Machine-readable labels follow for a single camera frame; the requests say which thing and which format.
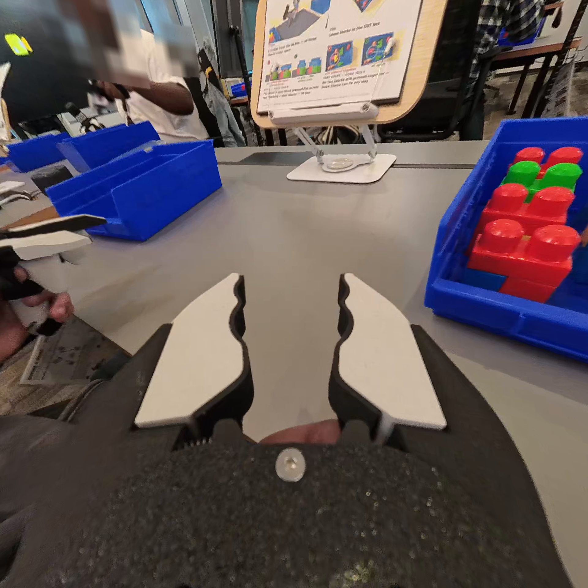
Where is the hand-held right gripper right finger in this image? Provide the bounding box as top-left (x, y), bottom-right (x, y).
top-left (328, 273), bottom-right (447, 445)

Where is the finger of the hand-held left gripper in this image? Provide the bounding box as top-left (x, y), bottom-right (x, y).
top-left (0, 230), bottom-right (92, 266)
top-left (0, 213), bottom-right (107, 240)

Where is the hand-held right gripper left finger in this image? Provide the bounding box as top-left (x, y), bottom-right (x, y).
top-left (134, 273), bottom-right (254, 444)

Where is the blue plastic storage bin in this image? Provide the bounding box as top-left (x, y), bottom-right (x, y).
top-left (6, 132), bottom-right (73, 173)
top-left (46, 140), bottom-right (222, 242)
top-left (424, 117), bottom-right (588, 364)
top-left (57, 121), bottom-right (160, 173)

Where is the red two-stud toy block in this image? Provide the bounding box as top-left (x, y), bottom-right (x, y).
top-left (480, 183), bottom-right (576, 236)
top-left (466, 220), bottom-right (582, 288)

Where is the grey desk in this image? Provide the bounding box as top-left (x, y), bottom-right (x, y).
top-left (14, 140), bottom-right (588, 588)

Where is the person's left hand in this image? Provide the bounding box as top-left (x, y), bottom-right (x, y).
top-left (0, 266), bottom-right (75, 364)

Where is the person's right hand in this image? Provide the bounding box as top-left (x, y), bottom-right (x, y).
top-left (259, 419), bottom-right (341, 445)

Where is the printed paper sheet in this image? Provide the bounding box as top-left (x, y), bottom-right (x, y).
top-left (21, 331), bottom-right (99, 386)

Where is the black monitor screen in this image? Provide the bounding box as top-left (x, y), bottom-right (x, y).
top-left (0, 0), bottom-right (92, 125)

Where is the white stand with wooden board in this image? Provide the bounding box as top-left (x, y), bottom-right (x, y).
top-left (250, 0), bottom-right (448, 184)

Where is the denim jacket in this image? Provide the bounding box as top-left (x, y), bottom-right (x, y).
top-left (198, 39), bottom-right (246, 148)

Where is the black white striped bag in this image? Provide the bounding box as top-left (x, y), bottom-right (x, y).
top-left (317, 124), bottom-right (364, 144)

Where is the black office chair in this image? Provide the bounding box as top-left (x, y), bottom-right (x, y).
top-left (381, 0), bottom-right (485, 141)

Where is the wooden work table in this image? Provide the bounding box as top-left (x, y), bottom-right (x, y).
top-left (487, 39), bottom-right (582, 115)

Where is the dark desk cable flap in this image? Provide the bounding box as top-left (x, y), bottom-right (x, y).
top-left (233, 153), bottom-right (322, 167)

